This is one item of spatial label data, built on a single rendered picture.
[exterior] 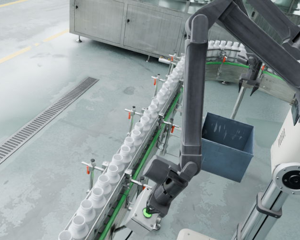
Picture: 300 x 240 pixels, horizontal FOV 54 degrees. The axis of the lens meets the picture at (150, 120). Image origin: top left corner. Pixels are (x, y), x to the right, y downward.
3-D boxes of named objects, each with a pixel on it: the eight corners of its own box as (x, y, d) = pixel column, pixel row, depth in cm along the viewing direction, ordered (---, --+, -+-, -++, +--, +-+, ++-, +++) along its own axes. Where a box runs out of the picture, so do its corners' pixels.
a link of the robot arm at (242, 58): (254, 60, 140) (264, 47, 141) (233, 51, 146) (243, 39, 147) (254, 75, 150) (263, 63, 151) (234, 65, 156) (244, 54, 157)
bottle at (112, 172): (120, 197, 114) (125, 167, 105) (110, 207, 109) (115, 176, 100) (107, 190, 116) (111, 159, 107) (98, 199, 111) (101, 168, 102)
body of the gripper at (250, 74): (240, 75, 158) (245, 63, 154) (259, 81, 156) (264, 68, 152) (239, 80, 153) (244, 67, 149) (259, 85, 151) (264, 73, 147)
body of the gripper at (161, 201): (145, 206, 87) (157, 193, 83) (155, 183, 96) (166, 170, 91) (163, 218, 87) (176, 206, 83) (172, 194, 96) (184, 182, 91)
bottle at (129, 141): (116, 165, 128) (120, 135, 119) (129, 163, 131) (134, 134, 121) (120, 175, 124) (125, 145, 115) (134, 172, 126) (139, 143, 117)
